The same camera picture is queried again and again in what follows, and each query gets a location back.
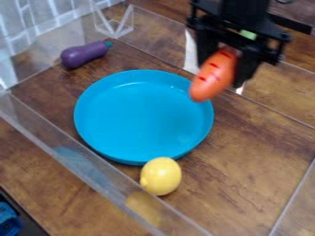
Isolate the clear acrylic enclosure wall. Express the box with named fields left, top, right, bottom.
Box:
left=0, top=0, right=315, bottom=236

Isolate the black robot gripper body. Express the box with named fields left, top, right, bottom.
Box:
left=186, top=0, right=294, bottom=66

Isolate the yellow toy lemon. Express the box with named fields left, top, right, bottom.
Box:
left=139, top=157, right=182, bottom=196

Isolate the blue round plate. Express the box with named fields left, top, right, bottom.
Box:
left=74, top=70, right=214, bottom=166

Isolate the purple toy eggplant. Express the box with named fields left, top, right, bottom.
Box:
left=61, top=41, right=114, bottom=69

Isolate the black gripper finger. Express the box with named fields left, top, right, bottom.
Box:
left=233, top=46, right=262, bottom=89
left=197, top=26, right=219, bottom=65

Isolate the orange toy carrot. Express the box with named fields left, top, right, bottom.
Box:
left=190, top=44, right=242, bottom=102

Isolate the blue object at corner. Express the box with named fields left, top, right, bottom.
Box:
left=0, top=202, right=23, bottom=236

